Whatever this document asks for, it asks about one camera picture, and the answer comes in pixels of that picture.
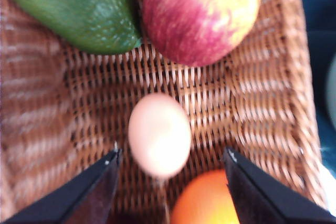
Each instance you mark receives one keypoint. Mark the green ceramic bowl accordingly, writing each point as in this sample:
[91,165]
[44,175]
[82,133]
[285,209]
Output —
[331,89]

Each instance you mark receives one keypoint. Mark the beige egg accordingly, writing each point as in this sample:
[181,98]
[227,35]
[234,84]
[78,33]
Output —
[160,133]

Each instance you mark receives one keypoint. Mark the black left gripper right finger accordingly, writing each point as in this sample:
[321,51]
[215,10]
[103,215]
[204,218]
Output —
[259,199]

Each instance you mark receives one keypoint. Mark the orange fruit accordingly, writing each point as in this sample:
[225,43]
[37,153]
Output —
[204,199]

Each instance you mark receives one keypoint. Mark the green avocado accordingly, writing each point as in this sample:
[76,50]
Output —
[104,27]

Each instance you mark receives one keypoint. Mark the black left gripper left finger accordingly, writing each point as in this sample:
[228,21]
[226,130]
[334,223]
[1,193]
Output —
[87,199]

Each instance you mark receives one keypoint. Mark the red yellow apple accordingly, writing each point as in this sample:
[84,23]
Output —
[199,32]

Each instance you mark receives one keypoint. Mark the brown wicker basket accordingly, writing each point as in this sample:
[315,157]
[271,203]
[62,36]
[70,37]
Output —
[63,109]

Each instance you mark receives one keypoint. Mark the dark blue rectangular tray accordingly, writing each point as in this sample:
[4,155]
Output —
[320,17]

